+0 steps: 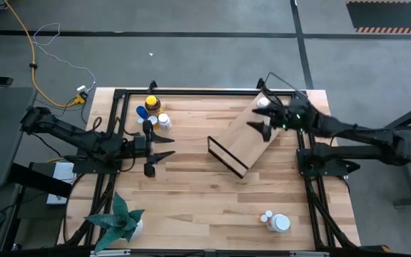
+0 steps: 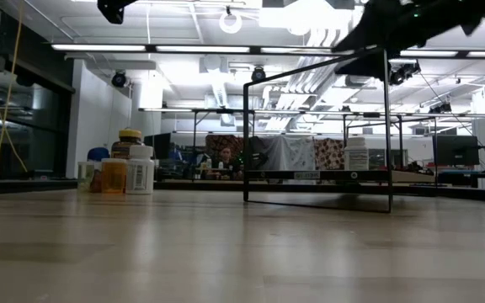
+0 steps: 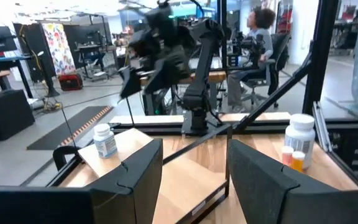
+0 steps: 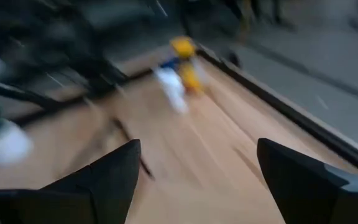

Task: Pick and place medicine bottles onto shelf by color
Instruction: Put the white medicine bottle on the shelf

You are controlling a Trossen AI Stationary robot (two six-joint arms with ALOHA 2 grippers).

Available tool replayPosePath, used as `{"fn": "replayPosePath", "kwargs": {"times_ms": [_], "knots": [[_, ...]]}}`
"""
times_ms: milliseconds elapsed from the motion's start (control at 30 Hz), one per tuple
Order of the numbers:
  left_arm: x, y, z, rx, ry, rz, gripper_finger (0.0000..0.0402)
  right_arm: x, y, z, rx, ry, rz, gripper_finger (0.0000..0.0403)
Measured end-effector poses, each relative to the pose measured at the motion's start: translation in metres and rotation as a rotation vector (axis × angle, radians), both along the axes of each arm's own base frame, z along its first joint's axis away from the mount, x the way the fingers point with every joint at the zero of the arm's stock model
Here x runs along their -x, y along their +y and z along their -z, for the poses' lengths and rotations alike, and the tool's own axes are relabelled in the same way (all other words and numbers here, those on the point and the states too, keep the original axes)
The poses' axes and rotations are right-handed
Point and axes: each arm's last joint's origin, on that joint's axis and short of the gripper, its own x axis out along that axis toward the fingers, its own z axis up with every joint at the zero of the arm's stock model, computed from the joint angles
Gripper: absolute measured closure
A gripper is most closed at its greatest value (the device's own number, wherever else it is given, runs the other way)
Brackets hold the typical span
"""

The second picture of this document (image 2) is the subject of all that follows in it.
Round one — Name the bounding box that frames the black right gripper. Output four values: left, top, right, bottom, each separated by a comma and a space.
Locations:
333, 0, 485, 79

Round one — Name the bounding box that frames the small white medicine bottle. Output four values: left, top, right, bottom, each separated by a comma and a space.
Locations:
344, 136, 370, 172

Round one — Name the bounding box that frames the amber bottle yellow cap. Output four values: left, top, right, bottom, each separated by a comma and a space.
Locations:
110, 128, 143, 160

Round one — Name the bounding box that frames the blue-capped clear bottle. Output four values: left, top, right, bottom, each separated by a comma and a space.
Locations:
87, 146, 111, 194

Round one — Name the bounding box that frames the large white bottle red label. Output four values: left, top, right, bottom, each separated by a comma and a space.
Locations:
125, 145, 156, 195

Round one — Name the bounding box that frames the orange pill vial white cap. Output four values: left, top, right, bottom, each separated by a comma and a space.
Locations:
100, 157, 128, 194

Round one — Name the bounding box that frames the black ceiling spotlight cluster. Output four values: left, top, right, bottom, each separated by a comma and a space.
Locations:
428, 102, 453, 114
387, 61, 422, 87

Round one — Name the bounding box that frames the floral patterned cloth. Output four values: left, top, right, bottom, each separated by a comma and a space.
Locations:
313, 137, 346, 171

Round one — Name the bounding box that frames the black computer monitor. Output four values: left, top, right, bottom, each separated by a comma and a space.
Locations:
433, 134, 481, 167
143, 132, 172, 161

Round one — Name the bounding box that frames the white cloth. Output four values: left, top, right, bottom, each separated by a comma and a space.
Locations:
248, 135, 316, 172

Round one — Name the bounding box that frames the mandala patterned cloth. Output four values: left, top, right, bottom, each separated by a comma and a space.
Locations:
205, 134, 246, 169

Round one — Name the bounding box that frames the person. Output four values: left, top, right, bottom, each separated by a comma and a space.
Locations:
215, 146, 243, 181

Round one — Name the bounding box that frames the white ceiling ring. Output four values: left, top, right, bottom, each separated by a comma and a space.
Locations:
219, 10, 243, 35

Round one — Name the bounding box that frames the wooden shelf black metal frame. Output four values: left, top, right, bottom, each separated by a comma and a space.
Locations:
242, 45, 395, 215

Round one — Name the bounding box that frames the black metal frame rig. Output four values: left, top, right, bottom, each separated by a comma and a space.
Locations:
139, 107, 440, 183

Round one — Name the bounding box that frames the black aluminium table frame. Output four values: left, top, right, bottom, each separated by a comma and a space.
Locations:
0, 178, 485, 205

